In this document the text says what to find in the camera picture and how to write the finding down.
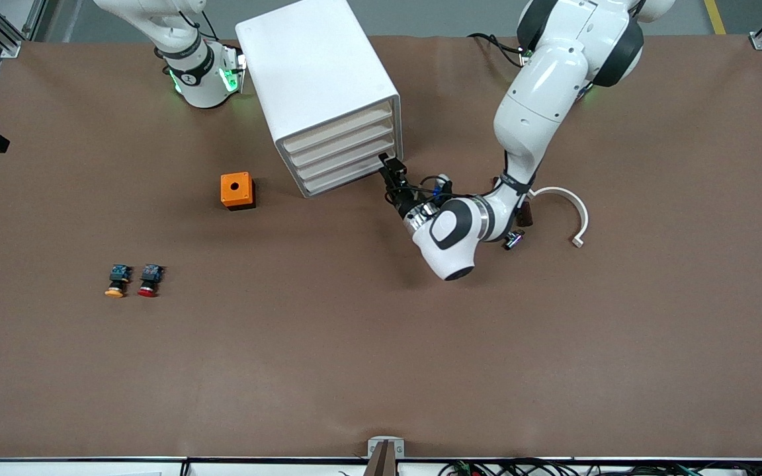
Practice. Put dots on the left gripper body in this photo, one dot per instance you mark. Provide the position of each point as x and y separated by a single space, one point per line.
403 198

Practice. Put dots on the lowest white cabinet drawer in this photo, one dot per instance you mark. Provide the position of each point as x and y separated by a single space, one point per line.
348 176

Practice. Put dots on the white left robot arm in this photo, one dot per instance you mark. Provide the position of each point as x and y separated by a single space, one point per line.
540 99

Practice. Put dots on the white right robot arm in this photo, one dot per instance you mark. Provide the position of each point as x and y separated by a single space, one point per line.
199 79

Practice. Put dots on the yellow push button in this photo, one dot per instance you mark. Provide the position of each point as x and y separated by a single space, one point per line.
116 277

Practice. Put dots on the red push button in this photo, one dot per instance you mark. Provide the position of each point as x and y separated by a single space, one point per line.
149 277

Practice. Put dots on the silver metal fitting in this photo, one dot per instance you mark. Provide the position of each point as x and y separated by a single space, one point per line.
515 240

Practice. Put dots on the brown terminal block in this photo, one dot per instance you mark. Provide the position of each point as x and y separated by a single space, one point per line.
526 215

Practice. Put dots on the brown table cover mat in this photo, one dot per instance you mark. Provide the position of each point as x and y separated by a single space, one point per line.
381 330

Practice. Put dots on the orange button enclosure box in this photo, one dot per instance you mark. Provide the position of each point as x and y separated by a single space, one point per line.
235 188

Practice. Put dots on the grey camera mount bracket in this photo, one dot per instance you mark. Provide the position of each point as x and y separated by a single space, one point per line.
385 456

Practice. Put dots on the white table edge rail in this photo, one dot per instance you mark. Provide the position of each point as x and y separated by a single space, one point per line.
90 468

